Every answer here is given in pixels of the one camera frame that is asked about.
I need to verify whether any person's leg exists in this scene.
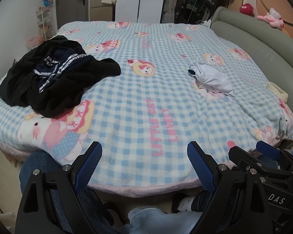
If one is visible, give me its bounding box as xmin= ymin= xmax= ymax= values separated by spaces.
xmin=19 ymin=151 xmax=113 ymax=234
xmin=172 ymin=190 xmax=212 ymax=214

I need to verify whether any cream fluffy pillow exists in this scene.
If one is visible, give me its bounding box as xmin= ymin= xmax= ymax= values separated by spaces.
xmin=267 ymin=81 xmax=289 ymax=103

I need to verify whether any person's left leg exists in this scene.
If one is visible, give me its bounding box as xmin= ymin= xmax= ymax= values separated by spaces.
xmin=19 ymin=151 xmax=113 ymax=234

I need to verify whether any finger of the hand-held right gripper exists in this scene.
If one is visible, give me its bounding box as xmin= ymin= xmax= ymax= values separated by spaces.
xmin=228 ymin=145 xmax=284 ymax=176
xmin=256 ymin=140 xmax=293 ymax=169

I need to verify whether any grey padded bed headboard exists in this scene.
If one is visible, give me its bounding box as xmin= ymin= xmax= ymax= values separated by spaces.
xmin=210 ymin=6 xmax=293 ymax=149

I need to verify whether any navy skirt with lace stripes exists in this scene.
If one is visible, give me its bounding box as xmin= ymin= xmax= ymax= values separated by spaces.
xmin=33 ymin=47 xmax=94 ymax=93

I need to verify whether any blue checkered printed blanket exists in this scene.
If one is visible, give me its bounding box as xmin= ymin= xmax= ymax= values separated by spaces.
xmin=0 ymin=21 xmax=293 ymax=199

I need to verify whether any white wire shelf rack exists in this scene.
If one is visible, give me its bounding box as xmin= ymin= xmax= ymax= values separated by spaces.
xmin=36 ymin=7 xmax=52 ymax=41

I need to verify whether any person's right leg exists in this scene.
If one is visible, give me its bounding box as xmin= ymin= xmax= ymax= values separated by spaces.
xmin=172 ymin=190 xmax=212 ymax=214

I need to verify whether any black jacket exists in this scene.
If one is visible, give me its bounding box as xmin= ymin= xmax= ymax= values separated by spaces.
xmin=0 ymin=35 xmax=87 ymax=108

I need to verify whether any white garment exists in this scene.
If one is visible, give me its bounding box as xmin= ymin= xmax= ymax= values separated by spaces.
xmin=188 ymin=57 xmax=234 ymax=97

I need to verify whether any pink and white plush toy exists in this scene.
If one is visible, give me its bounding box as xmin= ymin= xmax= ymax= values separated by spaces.
xmin=257 ymin=8 xmax=284 ymax=28

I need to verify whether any white wardrobe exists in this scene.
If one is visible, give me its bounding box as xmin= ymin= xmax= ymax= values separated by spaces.
xmin=114 ymin=0 xmax=169 ymax=23

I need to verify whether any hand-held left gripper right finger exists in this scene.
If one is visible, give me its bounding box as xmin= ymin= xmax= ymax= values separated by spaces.
xmin=187 ymin=141 xmax=274 ymax=234

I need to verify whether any clothes rack with hanging clothes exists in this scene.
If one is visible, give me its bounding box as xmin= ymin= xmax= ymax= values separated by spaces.
xmin=161 ymin=0 xmax=225 ymax=25

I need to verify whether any red plush toy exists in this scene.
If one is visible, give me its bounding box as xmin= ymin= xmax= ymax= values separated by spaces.
xmin=239 ymin=3 xmax=254 ymax=14

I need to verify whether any brown cabinet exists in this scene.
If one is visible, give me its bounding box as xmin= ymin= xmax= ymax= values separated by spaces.
xmin=89 ymin=0 xmax=114 ymax=22

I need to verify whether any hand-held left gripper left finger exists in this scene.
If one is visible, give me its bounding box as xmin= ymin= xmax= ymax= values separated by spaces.
xmin=16 ymin=141 xmax=114 ymax=234

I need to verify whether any grey door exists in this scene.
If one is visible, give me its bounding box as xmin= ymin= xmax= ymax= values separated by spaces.
xmin=56 ymin=0 xmax=90 ymax=28

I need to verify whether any light blue fluffy cloth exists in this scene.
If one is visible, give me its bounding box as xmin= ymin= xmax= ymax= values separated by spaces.
xmin=118 ymin=206 xmax=203 ymax=234

